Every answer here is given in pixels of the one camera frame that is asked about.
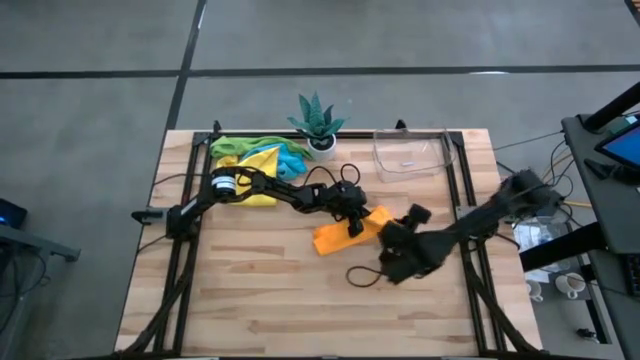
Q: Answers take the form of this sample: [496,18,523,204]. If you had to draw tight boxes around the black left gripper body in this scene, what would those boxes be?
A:
[319,182,370,221]

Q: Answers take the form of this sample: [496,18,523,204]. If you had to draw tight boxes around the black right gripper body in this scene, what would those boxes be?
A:
[378,203,451,286]

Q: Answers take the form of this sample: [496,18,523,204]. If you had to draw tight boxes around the orange microfiber towel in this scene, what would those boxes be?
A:
[312,204,396,257]

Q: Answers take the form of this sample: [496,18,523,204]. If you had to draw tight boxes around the blue microfiber towel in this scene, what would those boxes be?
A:
[239,142,309,181]

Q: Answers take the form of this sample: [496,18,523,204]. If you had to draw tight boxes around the clear plastic basket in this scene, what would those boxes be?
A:
[372,127,457,184]

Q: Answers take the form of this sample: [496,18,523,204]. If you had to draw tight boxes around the yellow microfiber towel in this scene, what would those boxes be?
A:
[214,146,281,207]

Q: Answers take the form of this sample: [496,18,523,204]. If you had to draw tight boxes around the green microfiber towel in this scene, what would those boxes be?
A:
[208,135,315,161]

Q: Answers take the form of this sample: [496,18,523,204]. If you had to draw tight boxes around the potted plant in white pot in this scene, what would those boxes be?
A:
[287,92,349,163]

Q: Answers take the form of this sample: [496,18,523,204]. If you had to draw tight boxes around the white crumpled papers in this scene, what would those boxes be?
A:
[510,219,557,252]

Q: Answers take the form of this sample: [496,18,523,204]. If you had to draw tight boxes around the white ceramic mug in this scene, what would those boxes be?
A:
[524,278,545,303]
[554,272,587,300]

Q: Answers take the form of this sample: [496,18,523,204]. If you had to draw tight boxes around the black stand beam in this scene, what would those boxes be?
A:
[518,222,609,272]

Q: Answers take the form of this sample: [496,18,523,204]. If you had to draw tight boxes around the dark grey desk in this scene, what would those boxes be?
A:
[560,113,640,360]

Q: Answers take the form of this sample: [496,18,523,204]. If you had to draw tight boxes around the black keyboard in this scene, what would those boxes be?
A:
[622,252,640,299]

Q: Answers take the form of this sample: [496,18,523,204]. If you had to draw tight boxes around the tablet with blue screen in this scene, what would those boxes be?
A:
[593,124,640,170]

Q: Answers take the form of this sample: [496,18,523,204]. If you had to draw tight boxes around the black slanted pole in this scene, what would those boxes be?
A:
[582,82,640,132]

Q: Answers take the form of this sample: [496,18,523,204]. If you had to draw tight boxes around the grey desk leg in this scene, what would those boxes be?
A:
[0,222,82,263]

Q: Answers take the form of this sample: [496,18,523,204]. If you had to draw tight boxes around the black device with blue light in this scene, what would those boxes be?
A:
[0,197,29,230]

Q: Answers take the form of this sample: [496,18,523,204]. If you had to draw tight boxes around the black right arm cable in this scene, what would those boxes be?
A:
[345,264,387,289]

